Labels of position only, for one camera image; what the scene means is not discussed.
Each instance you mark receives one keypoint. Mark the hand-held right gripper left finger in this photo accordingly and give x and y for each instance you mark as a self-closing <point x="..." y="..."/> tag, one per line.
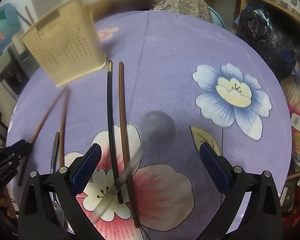
<point x="86" y="166"/>

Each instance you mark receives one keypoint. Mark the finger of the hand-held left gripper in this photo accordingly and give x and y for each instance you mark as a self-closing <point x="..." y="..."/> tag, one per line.
<point x="20" y="143"/>
<point x="7" y="156"/>

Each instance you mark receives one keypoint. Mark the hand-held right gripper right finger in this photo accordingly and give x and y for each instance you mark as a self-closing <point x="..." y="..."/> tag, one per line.
<point x="215" y="167"/>

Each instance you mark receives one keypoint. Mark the metal spoon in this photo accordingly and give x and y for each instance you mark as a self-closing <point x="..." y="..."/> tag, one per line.
<point x="55" y="152"/>
<point x="157" y="127"/>

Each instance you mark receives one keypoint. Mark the black chopstick with gold tip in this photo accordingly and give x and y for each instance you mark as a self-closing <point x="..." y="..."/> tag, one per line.
<point x="113" y="130"/>

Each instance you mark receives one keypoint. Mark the beige perforated cutlery basket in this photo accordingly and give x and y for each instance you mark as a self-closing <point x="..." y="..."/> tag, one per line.
<point x="65" y="42"/>

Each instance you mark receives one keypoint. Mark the white paper roll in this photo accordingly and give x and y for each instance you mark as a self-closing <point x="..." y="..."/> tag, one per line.
<point x="18" y="44"/>

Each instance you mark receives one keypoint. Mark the purple floral tablecloth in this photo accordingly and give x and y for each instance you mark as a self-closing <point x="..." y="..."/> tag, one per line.
<point x="177" y="67"/>

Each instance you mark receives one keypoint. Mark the blue water jug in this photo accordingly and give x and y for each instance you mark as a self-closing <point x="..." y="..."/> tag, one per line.
<point x="3" y="27"/>

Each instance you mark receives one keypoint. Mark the black plastic bag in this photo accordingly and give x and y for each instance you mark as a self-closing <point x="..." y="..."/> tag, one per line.
<point x="262" y="37"/>

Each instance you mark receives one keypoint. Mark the light blue basin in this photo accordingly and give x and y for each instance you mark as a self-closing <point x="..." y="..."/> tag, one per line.
<point x="217" y="17"/>

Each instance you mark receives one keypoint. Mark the floral patterned cloth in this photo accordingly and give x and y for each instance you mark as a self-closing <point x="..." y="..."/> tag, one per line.
<point x="182" y="6"/>

